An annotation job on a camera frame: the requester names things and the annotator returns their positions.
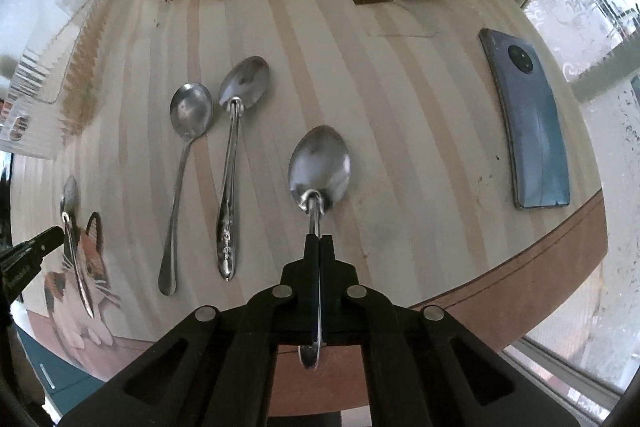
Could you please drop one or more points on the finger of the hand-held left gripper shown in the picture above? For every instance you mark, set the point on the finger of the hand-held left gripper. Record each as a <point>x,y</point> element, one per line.
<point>42,243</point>

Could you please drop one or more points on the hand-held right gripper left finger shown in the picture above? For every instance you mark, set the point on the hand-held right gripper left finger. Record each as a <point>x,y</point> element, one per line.
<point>300,277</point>

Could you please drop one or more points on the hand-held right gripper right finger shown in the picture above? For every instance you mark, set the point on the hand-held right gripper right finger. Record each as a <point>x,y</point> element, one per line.
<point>332,277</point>

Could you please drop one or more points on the plain oval steel spoon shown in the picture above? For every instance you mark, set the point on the plain oval steel spoon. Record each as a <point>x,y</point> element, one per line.
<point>75,247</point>
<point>320,172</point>

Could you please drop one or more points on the clear ribbed plastic container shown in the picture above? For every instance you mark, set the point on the clear ribbed plastic container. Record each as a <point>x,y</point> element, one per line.
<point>45,72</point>

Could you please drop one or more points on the round-bowl steel spoon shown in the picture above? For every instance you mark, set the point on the round-bowl steel spoon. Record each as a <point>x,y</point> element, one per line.
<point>190,109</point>

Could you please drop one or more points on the blue smartphone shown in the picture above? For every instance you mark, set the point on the blue smartphone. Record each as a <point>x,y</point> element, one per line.
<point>532,122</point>

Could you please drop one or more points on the white window frame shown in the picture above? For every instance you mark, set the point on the white window frame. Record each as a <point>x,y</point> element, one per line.
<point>600,72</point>

